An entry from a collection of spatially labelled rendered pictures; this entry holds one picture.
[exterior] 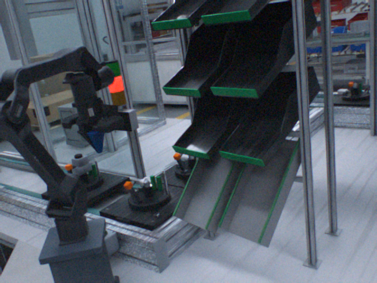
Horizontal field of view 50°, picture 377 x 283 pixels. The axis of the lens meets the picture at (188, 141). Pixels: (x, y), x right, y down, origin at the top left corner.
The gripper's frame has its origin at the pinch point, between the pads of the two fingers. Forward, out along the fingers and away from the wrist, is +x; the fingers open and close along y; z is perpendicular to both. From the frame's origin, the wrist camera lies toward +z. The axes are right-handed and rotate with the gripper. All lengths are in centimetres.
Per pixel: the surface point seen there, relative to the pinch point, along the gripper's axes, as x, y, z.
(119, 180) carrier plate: 29.8, 28.8, 26.6
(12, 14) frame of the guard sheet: -36, 81, 35
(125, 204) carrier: 29.1, 11.8, 13.2
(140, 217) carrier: 28.9, 0.6, 8.7
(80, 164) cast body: 19.8, 36.8, 17.5
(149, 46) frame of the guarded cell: -5, 87, 121
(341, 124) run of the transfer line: 44, -20, 135
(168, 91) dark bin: -9.9, -16.9, 12.8
